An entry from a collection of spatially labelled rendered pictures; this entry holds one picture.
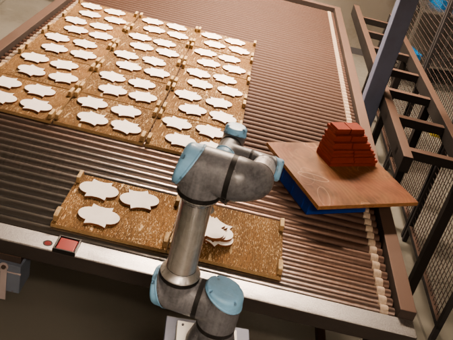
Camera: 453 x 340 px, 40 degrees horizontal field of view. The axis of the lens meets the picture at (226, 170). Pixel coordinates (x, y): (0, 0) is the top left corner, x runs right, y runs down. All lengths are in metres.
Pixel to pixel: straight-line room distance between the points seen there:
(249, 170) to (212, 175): 0.09
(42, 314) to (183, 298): 1.54
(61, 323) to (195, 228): 1.66
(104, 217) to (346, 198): 0.98
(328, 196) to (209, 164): 1.09
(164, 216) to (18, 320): 1.13
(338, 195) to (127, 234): 0.88
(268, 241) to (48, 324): 1.29
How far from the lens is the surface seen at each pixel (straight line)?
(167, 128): 2.96
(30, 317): 3.22
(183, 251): 1.69
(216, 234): 2.23
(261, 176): 1.55
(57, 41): 3.74
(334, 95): 3.95
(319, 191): 2.56
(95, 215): 2.28
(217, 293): 1.76
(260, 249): 2.31
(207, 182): 1.53
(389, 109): 3.68
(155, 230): 2.27
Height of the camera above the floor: 2.28
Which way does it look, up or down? 29 degrees down
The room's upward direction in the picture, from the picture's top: 14 degrees clockwise
